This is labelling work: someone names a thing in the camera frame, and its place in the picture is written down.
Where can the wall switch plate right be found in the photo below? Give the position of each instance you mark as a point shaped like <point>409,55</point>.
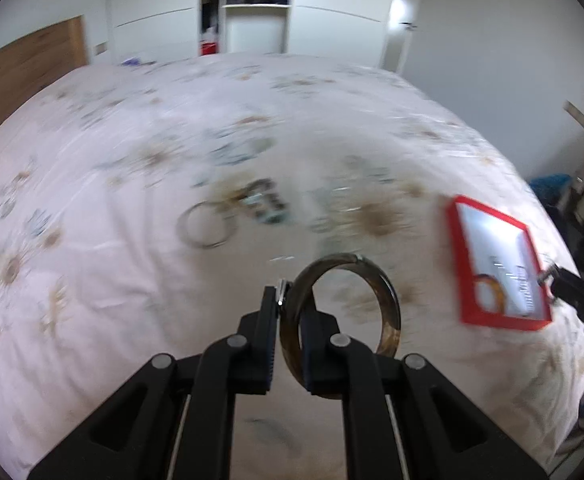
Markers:
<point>575,113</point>

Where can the wooden headboard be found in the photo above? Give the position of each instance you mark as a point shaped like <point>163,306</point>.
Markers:
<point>33,62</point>

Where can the wall socket plate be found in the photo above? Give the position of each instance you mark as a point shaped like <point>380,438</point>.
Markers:
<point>100,48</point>

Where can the amber resin bangle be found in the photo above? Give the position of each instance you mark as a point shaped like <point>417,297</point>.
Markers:
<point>489,293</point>

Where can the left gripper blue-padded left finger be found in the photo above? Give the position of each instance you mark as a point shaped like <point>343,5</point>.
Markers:
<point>173,414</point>

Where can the white wardrobe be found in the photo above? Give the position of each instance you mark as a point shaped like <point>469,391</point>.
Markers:
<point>149,31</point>

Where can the red shallow cardboard box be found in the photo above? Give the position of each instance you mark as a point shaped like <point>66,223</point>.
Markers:
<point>485,240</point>

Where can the thin grey metal bangle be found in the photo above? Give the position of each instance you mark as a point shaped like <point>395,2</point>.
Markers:
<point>206,225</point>

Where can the blue fabric pile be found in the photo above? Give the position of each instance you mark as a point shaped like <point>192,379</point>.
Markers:
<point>549,189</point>

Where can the red item in wardrobe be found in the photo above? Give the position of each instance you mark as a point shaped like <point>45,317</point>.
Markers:
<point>209,47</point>

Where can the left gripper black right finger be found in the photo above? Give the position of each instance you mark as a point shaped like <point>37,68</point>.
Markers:
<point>403,419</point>

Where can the dark olive bangle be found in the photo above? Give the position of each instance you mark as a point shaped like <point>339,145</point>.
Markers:
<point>389,304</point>

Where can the small blue item on bed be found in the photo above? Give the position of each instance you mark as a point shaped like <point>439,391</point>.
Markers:
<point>135,62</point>

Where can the white room door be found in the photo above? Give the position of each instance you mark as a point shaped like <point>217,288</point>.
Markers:
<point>401,26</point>

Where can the floral white bed sheet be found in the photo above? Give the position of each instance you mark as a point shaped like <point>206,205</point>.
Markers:
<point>314,157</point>

